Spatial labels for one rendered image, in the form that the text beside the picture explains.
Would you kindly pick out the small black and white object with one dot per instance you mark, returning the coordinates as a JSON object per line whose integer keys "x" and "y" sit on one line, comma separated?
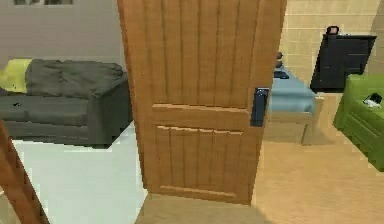
{"x": 372, "y": 100}

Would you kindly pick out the brown wooden room door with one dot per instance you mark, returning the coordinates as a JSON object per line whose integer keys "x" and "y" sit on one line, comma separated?
{"x": 200, "y": 100}

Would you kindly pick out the black television set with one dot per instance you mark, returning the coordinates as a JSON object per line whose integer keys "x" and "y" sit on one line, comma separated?
{"x": 341, "y": 63}

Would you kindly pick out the small dark object on bed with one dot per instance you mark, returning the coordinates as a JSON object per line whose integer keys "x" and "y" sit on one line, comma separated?
{"x": 280, "y": 66}

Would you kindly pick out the framed picture on wall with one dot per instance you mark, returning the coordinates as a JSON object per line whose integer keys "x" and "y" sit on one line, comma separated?
{"x": 43, "y": 2}

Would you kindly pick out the yellow-green cushion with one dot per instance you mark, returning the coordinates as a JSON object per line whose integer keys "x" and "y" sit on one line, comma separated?
{"x": 15, "y": 75}

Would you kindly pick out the green sofa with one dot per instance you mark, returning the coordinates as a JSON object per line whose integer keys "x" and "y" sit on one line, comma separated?
{"x": 363, "y": 120}

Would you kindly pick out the dark grey sofa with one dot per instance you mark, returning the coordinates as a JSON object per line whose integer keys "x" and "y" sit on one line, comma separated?
{"x": 66, "y": 100}

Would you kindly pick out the blue bed with wooden frame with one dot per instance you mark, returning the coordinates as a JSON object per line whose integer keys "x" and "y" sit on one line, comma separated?
{"x": 291, "y": 100}

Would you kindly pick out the brown wooden furniture edge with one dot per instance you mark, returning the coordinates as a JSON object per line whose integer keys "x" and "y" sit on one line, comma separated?
{"x": 16, "y": 186}

